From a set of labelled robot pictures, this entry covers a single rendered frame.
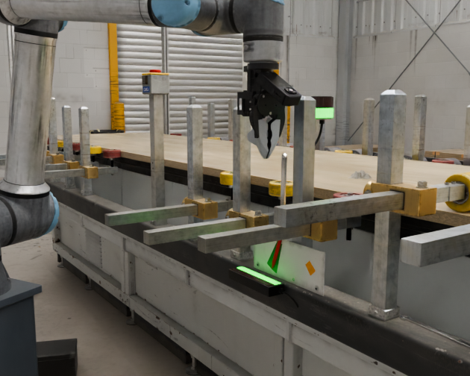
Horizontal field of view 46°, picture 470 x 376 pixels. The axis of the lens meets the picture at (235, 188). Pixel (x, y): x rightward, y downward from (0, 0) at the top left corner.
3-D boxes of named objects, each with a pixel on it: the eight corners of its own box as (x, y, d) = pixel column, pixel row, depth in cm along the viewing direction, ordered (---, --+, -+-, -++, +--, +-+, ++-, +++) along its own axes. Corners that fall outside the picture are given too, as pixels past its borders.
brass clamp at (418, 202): (416, 218, 98) (418, 189, 97) (359, 206, 109) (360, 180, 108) (438, 213, 101) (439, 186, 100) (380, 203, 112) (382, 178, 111)
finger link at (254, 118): (265, 137, 125) (265, 98, 124) (269, 137, 123) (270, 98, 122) (248, 138, 122) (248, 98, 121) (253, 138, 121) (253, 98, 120)
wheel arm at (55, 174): (20, 183, 230) (19, 172, 230) (18, 181, 233) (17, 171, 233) (118, 174, 255) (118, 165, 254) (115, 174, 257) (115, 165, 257)
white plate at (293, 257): (321, 296, 121) (323, 252, 119) (252, 267, 142) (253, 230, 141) (324, 295, 121) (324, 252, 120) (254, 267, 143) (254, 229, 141)
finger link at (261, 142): (254, 157, 129) (254, 117, 128) (268, 159, 124) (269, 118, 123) (242, 157, 127) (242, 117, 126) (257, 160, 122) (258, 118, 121)
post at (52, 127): (53, 188, 292) (48, 97, 285) (51, 187, 295) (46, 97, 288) (60, 187, 294) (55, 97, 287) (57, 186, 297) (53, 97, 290)
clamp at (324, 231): (321, 242, 120) (321, 220, 119) (281, 230, 131) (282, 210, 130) (339, 239, 123) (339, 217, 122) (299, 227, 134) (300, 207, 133)
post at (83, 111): (85, 212, 252) (80, 107, 245) (82, 210, 255) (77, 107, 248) (92, 211, 254) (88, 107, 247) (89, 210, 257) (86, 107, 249)
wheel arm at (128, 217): (109, 229, 149) (108, 214, 148) (104, 227, 152) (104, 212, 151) (241, 212, 173) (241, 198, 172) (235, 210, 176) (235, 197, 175)
